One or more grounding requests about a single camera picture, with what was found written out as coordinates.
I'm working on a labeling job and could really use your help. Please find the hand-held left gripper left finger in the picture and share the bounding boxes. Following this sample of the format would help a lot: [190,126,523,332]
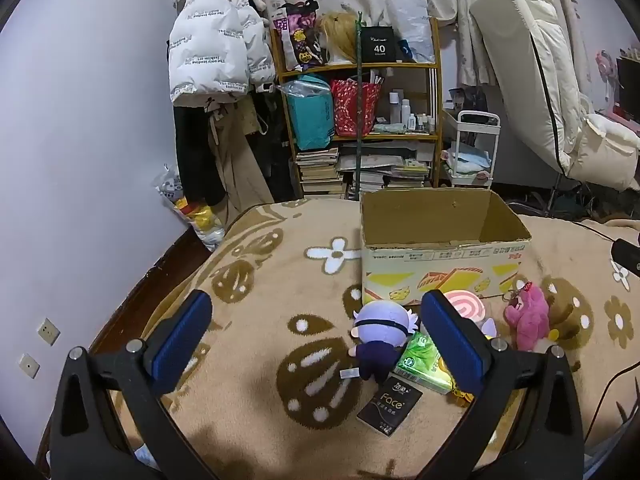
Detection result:
[50,289,213,480]

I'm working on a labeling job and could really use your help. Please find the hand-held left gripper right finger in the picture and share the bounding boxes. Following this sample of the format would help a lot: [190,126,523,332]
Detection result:
[421,289,586,480]

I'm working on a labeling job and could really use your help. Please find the pink swirl plush toy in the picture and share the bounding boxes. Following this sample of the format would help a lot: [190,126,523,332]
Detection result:
[442,290,497,343]

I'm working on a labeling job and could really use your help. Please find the green tissue packet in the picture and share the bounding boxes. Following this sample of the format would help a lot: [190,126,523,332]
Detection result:
[392,332,453,395]

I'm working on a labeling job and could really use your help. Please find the yellow plush toy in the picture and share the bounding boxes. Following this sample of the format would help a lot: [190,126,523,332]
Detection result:
[449,379,475,407]

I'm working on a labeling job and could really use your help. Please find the purple-haired plush doll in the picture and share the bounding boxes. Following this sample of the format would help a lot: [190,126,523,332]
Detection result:
[350,301,412,381]

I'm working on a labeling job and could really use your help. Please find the printed cardboard box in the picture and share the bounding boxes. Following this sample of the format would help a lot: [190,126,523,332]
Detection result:
[360,187,532,307]

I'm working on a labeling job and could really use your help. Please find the pink bear plush toy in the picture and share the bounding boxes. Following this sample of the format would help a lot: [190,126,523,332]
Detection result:
[504,280,551,352]

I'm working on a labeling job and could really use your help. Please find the black tissue packet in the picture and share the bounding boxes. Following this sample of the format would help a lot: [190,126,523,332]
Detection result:
[356,375,423,435]

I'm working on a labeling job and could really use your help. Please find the plastic bag of toys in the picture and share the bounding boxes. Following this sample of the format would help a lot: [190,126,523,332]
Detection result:
[154,164,226,251]

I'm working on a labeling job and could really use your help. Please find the light blue packet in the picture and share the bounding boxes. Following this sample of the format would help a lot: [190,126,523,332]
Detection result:
[450,152,493,176]

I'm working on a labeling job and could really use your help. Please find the black hanging trousers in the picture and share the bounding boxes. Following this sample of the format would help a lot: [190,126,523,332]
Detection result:
[172,102,227,207]

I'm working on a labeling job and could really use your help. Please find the pile of magazines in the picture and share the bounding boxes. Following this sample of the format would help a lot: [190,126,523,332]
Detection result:
[337,141,433,198]

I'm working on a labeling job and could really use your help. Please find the beige hanging pants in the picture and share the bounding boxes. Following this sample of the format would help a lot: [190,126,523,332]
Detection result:
[207,95,276,221]

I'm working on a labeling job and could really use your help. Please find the black device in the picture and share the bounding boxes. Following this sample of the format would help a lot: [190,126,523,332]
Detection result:
[611,239,640,277]

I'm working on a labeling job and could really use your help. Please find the white utility cart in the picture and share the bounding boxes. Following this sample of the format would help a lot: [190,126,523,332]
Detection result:
[442,110,502,188]

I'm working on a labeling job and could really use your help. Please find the black hanging garment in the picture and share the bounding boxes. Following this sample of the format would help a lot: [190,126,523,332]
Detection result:
[250,85,301,201]

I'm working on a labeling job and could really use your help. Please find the row of cosmetic bottles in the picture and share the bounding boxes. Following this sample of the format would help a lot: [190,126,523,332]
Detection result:
[389,89,437,133]

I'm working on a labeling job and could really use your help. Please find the black bag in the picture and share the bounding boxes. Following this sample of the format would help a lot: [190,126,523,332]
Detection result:
[447,87,481,111]

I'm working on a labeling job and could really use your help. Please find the cream pillow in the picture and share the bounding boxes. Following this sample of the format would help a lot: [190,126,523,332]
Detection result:
[570,114,640,191]

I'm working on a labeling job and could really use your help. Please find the green pole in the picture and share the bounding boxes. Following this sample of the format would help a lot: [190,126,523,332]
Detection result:
[354,12,366,201]

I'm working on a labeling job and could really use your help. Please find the red patterned bag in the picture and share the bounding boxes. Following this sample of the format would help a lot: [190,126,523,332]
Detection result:
[330,79,383,137]

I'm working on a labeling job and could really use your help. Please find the teal bag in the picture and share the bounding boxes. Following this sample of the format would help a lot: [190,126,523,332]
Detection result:
[286,76,335,151]

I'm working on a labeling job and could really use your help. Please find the yellow wooden shelf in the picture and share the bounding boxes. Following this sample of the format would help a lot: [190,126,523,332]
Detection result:
[270,17,443,198]

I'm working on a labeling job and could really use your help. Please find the black box with white number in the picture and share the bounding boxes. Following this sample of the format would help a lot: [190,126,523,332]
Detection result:
[360,26,399,63]

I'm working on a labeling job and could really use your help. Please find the white puffer jacket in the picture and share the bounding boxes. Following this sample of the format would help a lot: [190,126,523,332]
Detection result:
[167,0,277,108]

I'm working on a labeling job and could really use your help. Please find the pink desk fan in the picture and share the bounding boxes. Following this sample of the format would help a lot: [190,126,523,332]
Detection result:
[595,50,618,81]

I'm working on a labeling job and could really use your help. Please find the translucent plastic bag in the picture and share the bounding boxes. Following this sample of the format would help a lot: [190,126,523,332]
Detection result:
[390,0,436,63]

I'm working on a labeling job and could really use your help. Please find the blonde wig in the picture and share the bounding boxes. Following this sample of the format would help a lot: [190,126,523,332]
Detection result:
[317,11,358,66]

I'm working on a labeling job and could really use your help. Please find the purple printed tote bag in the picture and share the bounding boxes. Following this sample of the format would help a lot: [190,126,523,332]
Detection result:
[272,1,323,72]

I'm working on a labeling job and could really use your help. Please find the dark wooden bed frame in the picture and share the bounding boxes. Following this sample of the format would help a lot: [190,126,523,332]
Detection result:
[37,225,216,476]

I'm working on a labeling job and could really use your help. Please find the white wall socket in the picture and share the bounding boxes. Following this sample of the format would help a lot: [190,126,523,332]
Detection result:
[17,354,41,380]
[36,317,61,346]

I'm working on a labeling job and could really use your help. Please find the black cable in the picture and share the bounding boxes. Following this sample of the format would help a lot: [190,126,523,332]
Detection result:
[570,220,623,246]

